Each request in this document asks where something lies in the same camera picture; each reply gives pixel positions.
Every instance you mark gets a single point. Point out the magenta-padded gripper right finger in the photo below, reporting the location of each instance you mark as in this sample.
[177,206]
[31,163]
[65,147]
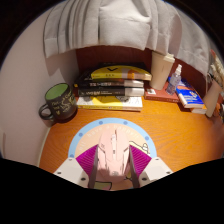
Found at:
[140,161]

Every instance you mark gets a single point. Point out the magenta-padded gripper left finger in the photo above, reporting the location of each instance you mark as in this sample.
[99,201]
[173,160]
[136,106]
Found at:
[86,161]

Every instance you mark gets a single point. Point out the pink computer mouse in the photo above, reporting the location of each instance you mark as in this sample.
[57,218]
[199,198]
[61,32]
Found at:
[111,155]

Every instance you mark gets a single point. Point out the round blue-rimmed mouse pad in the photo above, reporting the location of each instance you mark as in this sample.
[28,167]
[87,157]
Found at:
[90,131]

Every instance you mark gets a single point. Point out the dark mug green inside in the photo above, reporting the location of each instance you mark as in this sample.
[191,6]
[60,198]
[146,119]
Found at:
[61,103]

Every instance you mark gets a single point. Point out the red-brown book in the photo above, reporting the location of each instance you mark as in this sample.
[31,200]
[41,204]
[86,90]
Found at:
[158,96]

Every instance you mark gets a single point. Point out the blue book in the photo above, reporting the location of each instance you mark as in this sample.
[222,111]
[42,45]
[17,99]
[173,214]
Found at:
[190,95]

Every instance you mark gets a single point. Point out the clear spray bottle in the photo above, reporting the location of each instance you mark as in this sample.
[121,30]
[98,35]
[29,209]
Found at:
[174,82]

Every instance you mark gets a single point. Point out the cream tumbler with lid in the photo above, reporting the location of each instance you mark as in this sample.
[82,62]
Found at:
[161,70]

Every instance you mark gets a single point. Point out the white ceramic vase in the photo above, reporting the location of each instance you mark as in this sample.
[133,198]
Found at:
[212,96]

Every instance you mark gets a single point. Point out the white curtain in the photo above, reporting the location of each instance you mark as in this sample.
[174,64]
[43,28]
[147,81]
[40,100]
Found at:
[110,23]

